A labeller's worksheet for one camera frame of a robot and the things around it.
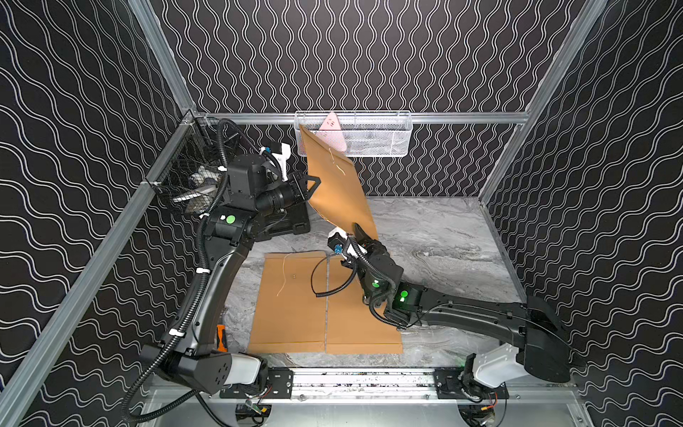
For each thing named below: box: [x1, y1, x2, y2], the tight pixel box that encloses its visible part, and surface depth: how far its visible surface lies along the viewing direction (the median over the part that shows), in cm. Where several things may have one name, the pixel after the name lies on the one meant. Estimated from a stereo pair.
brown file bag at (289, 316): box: [247, 251, 328, 354], surface depth 90 cm
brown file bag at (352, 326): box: [326, 256, 404, 355], surface depth 83 cm
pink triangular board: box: [313, 111, 347, 153], surface depth 92 cm
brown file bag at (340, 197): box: [298, 124, 379, 241], surface depth 73 cm
